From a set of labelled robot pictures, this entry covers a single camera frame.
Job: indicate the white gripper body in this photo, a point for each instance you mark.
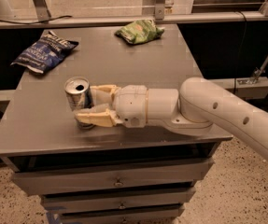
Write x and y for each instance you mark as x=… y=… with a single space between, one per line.
x=130 y=104

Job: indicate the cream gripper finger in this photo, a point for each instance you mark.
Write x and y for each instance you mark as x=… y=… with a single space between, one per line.
x=104 y=94
x=100 y=115

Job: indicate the silver blue redbull can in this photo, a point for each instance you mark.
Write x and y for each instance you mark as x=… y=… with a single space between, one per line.
x=78 y=93

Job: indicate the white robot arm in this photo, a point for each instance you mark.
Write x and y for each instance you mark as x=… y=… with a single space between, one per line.
x=191 y=110

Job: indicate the grey drawer cabinet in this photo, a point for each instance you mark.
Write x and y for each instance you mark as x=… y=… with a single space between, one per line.
x=38 y=132

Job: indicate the blue chip bag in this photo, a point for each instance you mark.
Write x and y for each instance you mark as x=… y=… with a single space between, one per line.
x=46 y=53

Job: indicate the green chip bag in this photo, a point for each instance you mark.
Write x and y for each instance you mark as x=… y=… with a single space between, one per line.
x=140 y=32

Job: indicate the top grey drawer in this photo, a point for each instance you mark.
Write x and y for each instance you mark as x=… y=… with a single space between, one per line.
x=126 y=175

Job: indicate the grey drawer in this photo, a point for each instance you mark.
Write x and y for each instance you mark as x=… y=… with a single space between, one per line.
x=118 y=200
x=126 y=175
x=123 y=216

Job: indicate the middle grey drawer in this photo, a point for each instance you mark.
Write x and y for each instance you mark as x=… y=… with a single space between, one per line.
x=118 y=200

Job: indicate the bottom grey drawer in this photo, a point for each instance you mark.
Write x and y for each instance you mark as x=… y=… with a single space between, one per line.
x=123 y=216

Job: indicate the upper metal rail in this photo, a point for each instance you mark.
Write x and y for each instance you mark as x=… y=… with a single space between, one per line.
x=120 y=21

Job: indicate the metal bracket strut middle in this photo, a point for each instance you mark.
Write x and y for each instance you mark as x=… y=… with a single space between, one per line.
x=159 y=9

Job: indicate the metal bracket strut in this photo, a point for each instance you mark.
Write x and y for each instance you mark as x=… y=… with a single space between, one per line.
x=42 y=10
x=159 y=9

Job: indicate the metal bracket strut left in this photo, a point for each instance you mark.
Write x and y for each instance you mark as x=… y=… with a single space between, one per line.
x=42 y=10

